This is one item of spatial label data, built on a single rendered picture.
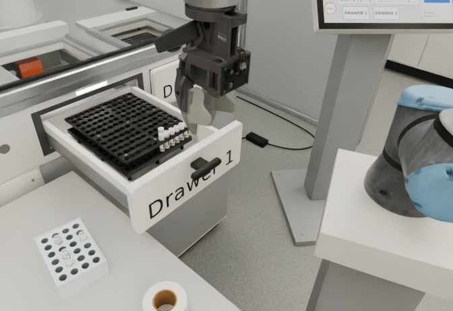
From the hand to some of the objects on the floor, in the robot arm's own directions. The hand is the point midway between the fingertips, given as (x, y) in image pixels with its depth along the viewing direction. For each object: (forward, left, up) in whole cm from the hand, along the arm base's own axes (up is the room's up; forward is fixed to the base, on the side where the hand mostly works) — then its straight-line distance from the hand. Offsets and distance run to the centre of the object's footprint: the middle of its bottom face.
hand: (199, 121), depth 62 cm
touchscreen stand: (-33, -94, -101) cm, 142 cm away
